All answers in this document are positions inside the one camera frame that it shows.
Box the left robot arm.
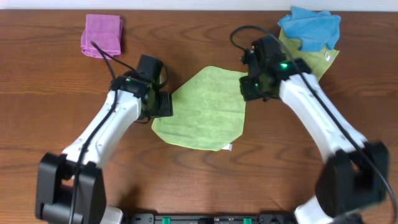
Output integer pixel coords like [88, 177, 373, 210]
[35, 55, 173, 224]

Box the crumpled blue cloth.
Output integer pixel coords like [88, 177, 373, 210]
[278, 6, 341, 52]

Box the olive green cloth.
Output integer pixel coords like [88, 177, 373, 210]
[279, 29, 340, 80]

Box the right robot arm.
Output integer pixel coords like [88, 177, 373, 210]
[239, 37, 389, 223]

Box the light green cloth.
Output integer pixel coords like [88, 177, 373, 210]
[152, 66, 246, 151]

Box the folded pink cloth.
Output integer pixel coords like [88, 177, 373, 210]
[81, 14, 123, 58]

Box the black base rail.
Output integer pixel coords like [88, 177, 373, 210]
[121, 213, 297, 224]

